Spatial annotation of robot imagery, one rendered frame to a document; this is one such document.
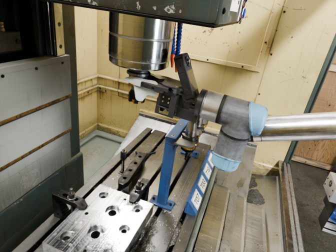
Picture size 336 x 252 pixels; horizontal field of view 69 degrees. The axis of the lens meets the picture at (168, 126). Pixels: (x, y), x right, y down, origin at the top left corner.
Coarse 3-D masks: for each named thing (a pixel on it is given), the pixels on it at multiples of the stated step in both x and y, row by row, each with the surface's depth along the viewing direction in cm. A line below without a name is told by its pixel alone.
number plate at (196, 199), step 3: (195, 189) 105; (195, 192) 104; (198, 192) 106; (195, 195) 103; (198, 195) 105; (192, 198) 100; (195, 198) 102; (198, 198) 104; (201, 198) 106; (192, 201) 99; (195, 201) 101; (198, 201) 103; (195, 204) 100; (198, 204) 102; (195, 207) 100
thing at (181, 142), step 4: (176, 140) 88; (180, 140) 89; (184, 140) 89; (188, 140) 89; (176, 144) 87; (180, 144) 86; (184, 144) 86; (188, 144) 87; (192, 144) 87; (188, 148) 85
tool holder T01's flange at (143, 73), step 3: (129, 69) 64; (132, 69) 63; (126, 72) 65; (129, 72) 63; (132, 72) 63; (135, 72) 63; (138, 72) 63; (141, 72) 63; (144, 72) 64; (147, 72) 66; (135, 75) 63; (138, 75) 63; (141, 75) 63; (144, 75) 64; (147, 75) 64
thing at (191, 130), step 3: (189, 123) 89; (192, 123) 89; (195, 123) 89; (189, 126) 89; (192, 126) 89; (195, 126) 90; (186, 129) 91; (189, 129) 90; (192, 129) 89; (195, 129) 90; (186, 132) 91; (189, 132) 90; (192, 132) 90; (195, 132) 91; (189, 135) 90; (192, 135) 90; (195, 135) 91
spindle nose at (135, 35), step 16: (112, 16) 55; (128, 16) 53; (112, 32) 57; (128, 32) 54; (144, 32) 54; (160, 32) 55; (112, 48) 58; (128, 48) 56; (144, 48) 56; (160, 48) 57; (128, 64) 57; (144, 64) 57; (160, 64) 60
